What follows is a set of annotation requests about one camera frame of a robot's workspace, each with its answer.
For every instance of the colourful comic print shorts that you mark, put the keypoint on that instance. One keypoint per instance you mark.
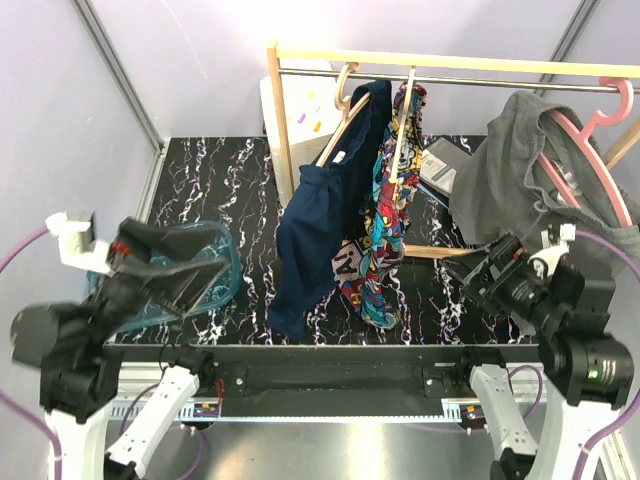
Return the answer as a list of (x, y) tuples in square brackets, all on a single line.
[(363, 263)]

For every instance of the grey shorts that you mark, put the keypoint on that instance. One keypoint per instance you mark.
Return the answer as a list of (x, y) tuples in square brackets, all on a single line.
[(504, 189)]

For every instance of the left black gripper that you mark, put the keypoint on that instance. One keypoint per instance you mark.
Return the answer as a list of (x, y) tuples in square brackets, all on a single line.
[(132, 254)]

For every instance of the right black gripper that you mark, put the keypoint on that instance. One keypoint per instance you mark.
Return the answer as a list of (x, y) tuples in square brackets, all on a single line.
[(510, 254)]

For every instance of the metal clothes rail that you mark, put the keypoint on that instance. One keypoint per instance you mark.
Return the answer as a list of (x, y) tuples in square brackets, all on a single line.
[(472, 82)]

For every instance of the beige hanger of comic shorts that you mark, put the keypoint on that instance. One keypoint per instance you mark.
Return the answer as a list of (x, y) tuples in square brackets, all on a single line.
[(402, 124)]

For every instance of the wooden clothes rack frame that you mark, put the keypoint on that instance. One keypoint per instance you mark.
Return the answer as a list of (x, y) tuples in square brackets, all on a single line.
[(276, 52)]

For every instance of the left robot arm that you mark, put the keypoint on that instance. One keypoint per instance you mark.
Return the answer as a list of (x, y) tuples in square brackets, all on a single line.
[(79, 384)]

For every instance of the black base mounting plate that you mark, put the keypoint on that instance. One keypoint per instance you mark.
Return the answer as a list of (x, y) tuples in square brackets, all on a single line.
[(331, 384)]

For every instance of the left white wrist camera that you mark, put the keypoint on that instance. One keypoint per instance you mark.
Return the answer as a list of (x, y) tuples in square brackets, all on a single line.
[(78, 245)]

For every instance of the navy blue shorts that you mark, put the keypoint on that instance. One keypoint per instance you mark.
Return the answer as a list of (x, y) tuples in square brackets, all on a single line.
[(327, 208)]

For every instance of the white box with stickers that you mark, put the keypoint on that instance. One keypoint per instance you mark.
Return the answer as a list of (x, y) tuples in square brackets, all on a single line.
[(311, 119)]

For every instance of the pink plastic hanger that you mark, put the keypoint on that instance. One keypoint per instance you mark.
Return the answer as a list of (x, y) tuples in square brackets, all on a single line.
[(581, 137)]

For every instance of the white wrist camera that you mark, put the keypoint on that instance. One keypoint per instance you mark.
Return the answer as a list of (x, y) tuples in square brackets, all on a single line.
[(555, 246), (78, 245)]

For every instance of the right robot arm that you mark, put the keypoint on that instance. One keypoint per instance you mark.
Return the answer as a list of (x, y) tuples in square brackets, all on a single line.
[(587, 374)]

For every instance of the grey booklet with label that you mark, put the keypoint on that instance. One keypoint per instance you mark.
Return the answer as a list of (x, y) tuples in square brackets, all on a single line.
[(440, 162)]

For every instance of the beige hanger of navy shorts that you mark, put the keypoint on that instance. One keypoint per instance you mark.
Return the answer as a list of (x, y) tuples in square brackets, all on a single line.
[(344, 104)]

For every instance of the blue transparent plastic bin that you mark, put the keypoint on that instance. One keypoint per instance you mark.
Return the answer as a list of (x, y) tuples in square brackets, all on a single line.
[(219, 294)]

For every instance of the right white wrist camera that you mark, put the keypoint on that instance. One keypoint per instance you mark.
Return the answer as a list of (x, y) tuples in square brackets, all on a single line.
[(555, 246)]

